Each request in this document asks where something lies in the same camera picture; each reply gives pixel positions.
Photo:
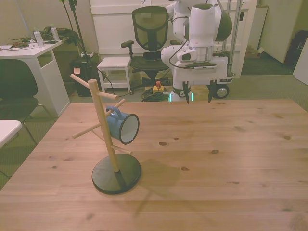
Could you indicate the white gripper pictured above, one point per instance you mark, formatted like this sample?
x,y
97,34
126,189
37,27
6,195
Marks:
x,y
199,77

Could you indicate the blue enamel mug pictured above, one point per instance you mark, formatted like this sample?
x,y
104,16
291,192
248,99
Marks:
x,y
113,127

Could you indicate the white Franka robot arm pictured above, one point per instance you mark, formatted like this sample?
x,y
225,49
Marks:
x,y
202,24

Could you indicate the wooden mug tree black base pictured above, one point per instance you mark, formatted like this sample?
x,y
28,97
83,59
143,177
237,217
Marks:
x,y
98,101

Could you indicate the yellow emergency stop button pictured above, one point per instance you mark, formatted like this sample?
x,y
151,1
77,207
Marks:
x,y
158,89

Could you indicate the black mesh office chair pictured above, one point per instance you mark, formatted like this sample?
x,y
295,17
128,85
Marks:
x,y
149,63

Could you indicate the cardboard box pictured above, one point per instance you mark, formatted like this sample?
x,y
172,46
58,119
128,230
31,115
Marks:
x,y
251,51

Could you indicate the white low side table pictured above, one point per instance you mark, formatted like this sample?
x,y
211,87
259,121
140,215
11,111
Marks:
x,y
114,63

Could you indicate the white board panel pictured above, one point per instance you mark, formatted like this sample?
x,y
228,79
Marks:
x,y
303,69

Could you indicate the black floor bin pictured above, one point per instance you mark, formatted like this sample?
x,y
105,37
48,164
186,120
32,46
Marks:
x,y
84,81

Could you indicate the white power strip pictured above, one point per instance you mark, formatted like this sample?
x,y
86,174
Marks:
x,y
87,55

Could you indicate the black tripod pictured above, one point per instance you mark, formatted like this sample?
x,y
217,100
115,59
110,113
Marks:
x,y
77,24

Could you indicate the camouflage cloth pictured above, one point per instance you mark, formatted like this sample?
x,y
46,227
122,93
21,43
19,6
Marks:
x,y
67,33

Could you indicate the clear plastic bottle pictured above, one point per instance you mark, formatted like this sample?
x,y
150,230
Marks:
x,y
55,33
38,38

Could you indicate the white desk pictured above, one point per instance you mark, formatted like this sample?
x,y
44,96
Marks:
x,y
24,53

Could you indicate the black plastic chair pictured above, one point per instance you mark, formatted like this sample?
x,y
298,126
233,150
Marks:
x,y
16,79

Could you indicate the white folding table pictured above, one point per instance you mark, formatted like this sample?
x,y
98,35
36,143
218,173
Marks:
x,y
7,130

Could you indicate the white bowl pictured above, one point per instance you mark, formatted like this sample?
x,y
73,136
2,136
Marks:
x,y
6,47

